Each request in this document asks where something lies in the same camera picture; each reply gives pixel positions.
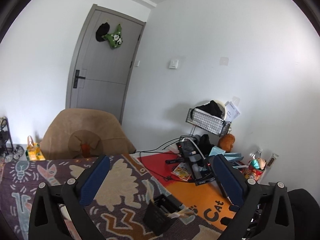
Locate black cloth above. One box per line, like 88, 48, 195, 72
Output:
197, 100, 224, 118

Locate white cable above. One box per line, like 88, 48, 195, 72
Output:
182, 137, 213, 160

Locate rows of assorted shoes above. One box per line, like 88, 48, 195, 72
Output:
0, 117, 12, 155

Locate green panda bag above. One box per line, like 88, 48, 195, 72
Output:
101, 24, 125, 50

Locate brown round cushion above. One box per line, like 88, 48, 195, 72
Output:
68, 129, 103, 158

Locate red can with figure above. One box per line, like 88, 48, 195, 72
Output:
244, 152, 267, 183

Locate white paper sheet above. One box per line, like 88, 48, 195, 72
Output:
225, 96, 242, 122

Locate black cable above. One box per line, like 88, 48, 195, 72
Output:
136, 137, 180, 154

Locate grey door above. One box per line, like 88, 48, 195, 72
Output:
65, 4, 146, 125

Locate black electronic device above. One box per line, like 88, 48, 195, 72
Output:
165, 134, 215, 186

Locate black door handle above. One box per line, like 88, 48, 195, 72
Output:
73, 69, 85, 89

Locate beige upholstered chair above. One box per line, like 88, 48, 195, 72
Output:
40, 109, 137, 160

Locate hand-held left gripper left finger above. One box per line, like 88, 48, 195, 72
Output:
28, 154, 111, 240

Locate blue face mask pack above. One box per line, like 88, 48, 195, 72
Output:
208, 146, 244, 167

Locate black hat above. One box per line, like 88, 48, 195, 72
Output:
96, 22, 110, 42

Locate yellow bag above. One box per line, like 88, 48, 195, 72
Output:
26, 135, 46, 161

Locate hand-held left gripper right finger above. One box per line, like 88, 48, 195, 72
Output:
212, 154, 295, 240

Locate pile of wooden chopsticks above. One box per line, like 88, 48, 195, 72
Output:
147, 180, 195, 220

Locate red snack packet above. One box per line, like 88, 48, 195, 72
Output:
171, 164, 193, 182

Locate black utensil holder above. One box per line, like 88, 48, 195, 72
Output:
143, 194, 183, 236

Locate orange and red mat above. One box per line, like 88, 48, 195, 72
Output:
137, 151, 247, 232

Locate orange plush toy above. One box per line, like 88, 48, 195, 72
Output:
217, 134, 236, 153

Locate pair of light shoes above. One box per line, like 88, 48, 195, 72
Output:
5, 145, 25, 162

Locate black wire basket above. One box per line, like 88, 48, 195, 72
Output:
186, 108, 232, 137

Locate black shoe rack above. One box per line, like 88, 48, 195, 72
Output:
0, 116, 13, 155

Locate white round plate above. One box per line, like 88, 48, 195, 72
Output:
196, 100, 227, 120

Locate printed woven blanket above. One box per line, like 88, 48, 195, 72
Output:
0, 154, 225, 240

